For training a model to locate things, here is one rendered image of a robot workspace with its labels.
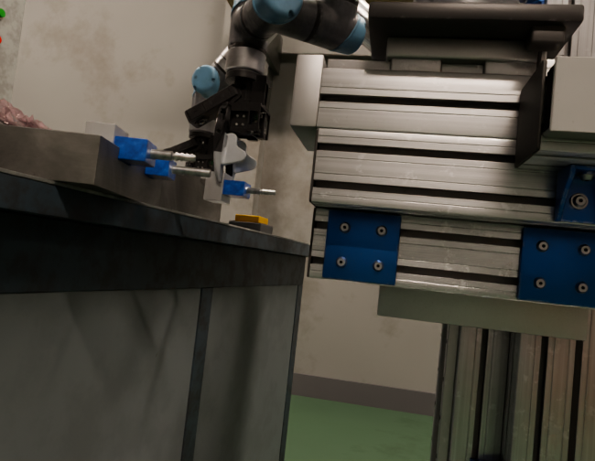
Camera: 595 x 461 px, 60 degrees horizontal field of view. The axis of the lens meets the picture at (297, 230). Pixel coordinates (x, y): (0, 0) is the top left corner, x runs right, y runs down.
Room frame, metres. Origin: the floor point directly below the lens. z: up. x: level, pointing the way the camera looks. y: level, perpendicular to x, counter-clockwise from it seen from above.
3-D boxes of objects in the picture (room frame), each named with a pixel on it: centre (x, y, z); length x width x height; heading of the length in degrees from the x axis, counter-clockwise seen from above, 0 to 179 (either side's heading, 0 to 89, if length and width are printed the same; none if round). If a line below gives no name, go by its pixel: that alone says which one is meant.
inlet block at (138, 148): (0.64, 0.20, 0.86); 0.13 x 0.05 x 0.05; 90
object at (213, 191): (0.98, 0.11, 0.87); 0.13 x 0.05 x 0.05; 78
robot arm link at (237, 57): (0.98, 0.13, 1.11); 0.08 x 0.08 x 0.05
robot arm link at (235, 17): (0.98, 0.13, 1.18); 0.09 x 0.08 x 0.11; 27
